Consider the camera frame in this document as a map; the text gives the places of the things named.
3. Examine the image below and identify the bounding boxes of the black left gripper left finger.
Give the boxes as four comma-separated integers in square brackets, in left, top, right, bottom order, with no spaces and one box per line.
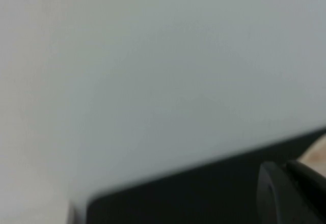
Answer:
[256,160,310,224]

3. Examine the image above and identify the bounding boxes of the cream canvas pencil case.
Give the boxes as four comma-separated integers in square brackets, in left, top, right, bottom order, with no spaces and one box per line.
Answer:
[299,135,326,177]

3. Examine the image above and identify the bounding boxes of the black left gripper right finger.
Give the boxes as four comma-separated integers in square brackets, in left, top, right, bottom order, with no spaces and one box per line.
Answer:
[286,159,326,224]

